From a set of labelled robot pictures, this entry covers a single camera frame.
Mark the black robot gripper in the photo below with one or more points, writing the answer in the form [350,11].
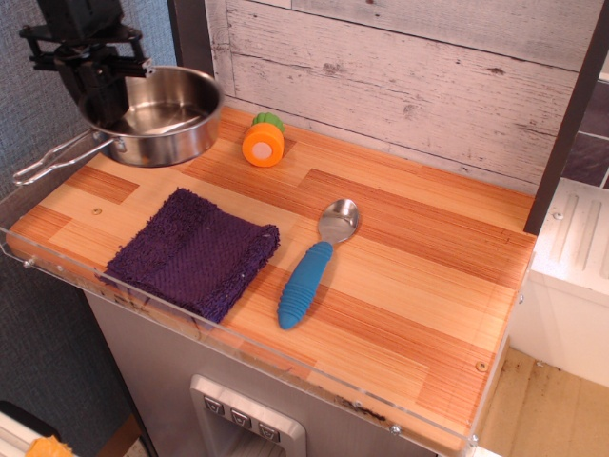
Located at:
[90,35]

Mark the silver steel pot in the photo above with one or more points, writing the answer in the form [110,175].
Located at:
[173,116]

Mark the purple folded rag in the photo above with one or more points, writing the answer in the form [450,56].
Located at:
[195,256]

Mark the orange toy carrot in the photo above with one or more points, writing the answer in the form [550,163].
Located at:
[264,142]

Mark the grey toy fridge cabinet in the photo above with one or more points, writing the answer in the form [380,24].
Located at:
[158,365]

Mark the silver dispenser button panel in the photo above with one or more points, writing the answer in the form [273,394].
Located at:
[242,421]

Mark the white toy sink unit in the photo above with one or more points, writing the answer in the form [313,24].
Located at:
[561,317]

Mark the dark left shelf post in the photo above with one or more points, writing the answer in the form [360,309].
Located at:
[190,34]

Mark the dark shelf post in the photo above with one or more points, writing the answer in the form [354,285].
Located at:
[582,92]
[190,34]

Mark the clear acrylic guard rail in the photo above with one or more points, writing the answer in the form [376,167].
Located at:
[411,313]

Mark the blue handled metal spoon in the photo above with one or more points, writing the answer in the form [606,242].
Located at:
[338,223]

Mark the orange object with black strap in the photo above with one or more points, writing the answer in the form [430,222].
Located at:
[48,447]

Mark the dark right shelf post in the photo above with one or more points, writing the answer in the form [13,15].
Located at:
[582,92]

